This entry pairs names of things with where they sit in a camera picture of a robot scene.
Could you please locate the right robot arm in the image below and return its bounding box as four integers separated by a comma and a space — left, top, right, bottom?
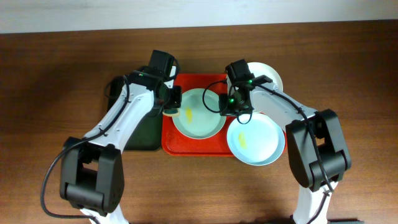
219, 59, 352, 223

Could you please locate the green and yellow sponge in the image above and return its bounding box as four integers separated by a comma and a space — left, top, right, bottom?
162, 108, 180, 117

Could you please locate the red plastic tray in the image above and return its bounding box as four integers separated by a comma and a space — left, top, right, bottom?
160, 73, 287, 157

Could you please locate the light blue plate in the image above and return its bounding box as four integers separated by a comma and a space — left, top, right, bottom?
226, 113, 287, 166

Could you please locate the black rectangular tray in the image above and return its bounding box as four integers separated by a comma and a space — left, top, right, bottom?
104, 77, 162, 151

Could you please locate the light green plate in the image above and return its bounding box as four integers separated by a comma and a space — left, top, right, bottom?
172, 88, 226, 139

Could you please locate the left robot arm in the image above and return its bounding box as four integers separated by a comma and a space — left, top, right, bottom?
59, 50, 182, 223

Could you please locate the white plate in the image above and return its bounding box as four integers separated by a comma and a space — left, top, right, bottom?
248, 62, 284, 91

